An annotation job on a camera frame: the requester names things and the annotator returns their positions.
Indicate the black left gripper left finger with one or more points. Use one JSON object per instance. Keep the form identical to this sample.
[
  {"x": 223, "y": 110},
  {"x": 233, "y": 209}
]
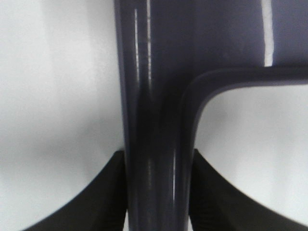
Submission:
[{"x": 101, "y": 206}]

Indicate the purple plastic dustpan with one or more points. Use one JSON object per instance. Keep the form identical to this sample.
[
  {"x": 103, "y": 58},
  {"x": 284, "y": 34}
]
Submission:
[{"x": 174, "y": 57}]

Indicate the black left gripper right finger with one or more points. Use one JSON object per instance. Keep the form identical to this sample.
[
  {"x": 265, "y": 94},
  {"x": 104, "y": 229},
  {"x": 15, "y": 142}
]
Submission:
[{"x": 216, "y": 205}]

